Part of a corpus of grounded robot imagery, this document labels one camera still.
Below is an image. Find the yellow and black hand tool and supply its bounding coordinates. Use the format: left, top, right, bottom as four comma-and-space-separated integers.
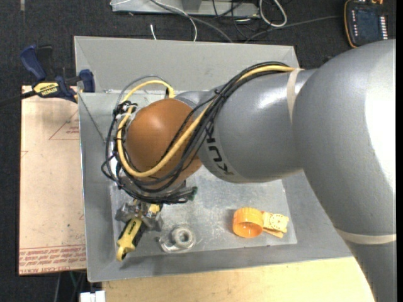
115, 202, 162, 262

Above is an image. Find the orange plastic cup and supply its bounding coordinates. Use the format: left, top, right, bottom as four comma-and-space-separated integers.
232, 207, 264, 238

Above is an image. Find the brown cardboard board red print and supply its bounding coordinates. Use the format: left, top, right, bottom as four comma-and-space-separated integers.
18, 84, 88, 277

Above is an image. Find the yellow toy food piece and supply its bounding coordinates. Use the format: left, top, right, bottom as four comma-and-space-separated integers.
260, 211, 290, 239

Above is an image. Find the grey metal bin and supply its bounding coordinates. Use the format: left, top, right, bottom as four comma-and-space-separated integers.
73, 35, 354, 283

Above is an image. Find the clear glass ring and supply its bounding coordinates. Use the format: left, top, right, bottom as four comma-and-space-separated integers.
158, 225, 196, 253

